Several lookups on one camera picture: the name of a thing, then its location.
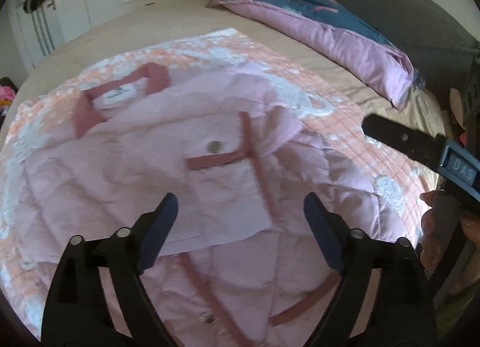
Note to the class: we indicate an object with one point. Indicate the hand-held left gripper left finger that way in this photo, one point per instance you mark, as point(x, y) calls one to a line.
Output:
point(157, 234)

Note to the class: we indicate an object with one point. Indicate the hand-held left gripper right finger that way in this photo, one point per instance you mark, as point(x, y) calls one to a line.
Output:
point(322, 234)

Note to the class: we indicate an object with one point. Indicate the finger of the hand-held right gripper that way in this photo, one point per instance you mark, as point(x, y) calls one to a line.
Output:
point(401, 137)

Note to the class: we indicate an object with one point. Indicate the pink quilted jacket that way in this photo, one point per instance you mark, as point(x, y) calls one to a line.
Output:
point(225, 152)

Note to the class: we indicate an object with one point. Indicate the colourful clothes pile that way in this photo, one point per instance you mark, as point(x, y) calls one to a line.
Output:
point(5, 94)

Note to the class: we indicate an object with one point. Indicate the person's right hand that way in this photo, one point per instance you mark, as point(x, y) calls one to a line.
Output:
point(431, 227)

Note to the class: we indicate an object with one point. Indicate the orange checked blanket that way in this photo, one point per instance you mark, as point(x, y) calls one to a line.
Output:
point(337, 122)

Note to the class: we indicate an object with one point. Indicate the grey headboard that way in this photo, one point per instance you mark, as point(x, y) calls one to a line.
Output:
point(412, 13)

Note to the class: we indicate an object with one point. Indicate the blue pink floral quilt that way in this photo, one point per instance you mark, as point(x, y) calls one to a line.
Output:
point(318, 43)

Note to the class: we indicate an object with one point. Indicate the yellow-green garment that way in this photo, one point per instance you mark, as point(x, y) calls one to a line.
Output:
point(453, 313)

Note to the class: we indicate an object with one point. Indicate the bed with beige sheet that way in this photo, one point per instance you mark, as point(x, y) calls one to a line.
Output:
point(168, 21)

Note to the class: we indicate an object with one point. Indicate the white door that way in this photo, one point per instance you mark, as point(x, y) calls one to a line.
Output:
point(41, 36)

